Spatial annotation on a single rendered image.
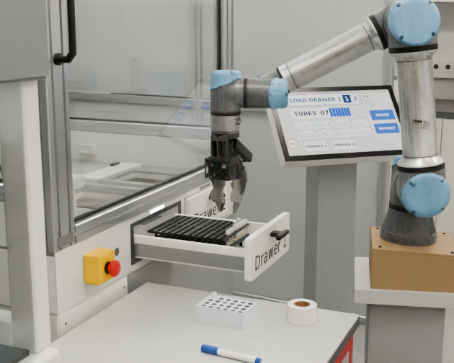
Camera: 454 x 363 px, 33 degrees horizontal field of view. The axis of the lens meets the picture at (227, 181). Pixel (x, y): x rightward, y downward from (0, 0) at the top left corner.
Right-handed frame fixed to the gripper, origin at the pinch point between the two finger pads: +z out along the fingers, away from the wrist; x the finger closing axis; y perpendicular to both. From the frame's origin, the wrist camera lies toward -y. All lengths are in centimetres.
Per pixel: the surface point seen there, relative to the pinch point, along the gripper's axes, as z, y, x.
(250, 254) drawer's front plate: 8.4, 11.3, 10.6
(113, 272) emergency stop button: 10.3, 31.4, -15.9
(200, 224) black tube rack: 7.5, -6.1, -11.0
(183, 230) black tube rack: 7.3, 1.5, -12.5
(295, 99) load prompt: -18, -91, -12
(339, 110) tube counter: -14, -99, 2
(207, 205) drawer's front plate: 9.3, -32.9, -21.2
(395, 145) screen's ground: -2, -103, 23
